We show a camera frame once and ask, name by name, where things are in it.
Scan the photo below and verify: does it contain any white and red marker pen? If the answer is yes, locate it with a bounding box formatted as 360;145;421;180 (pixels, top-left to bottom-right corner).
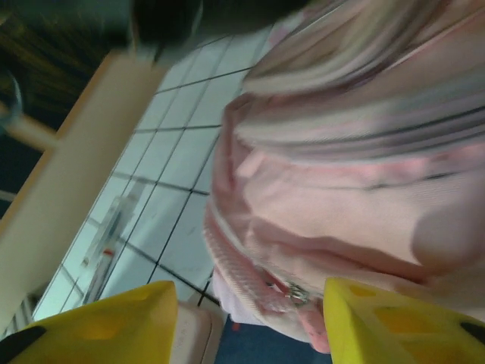
81;181;145;275

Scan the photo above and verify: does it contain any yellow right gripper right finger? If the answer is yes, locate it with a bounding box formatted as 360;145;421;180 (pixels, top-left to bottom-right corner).
324;278;485;364

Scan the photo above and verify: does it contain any pink student backpack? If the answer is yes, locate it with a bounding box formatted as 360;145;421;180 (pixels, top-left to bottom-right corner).
204;0;485;356

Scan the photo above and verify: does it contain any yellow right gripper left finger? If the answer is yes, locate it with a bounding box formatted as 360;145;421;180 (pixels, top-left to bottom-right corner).
0;280;179;364

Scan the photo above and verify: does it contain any pink pencil case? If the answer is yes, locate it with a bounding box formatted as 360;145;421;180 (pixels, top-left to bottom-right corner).
172;301;225;364

